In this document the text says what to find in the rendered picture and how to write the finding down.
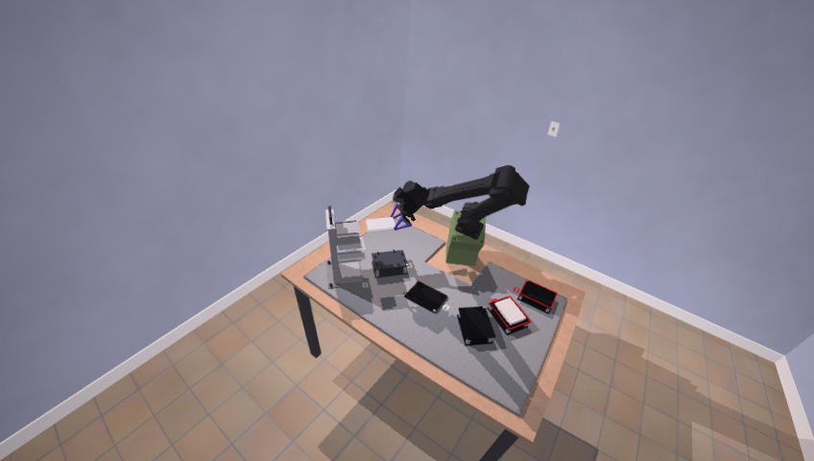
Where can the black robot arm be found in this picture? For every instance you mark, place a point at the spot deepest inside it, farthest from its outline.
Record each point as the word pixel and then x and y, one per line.
pixel 507 184

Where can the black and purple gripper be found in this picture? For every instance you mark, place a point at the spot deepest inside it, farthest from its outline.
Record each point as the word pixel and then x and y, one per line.
pixel 402 218

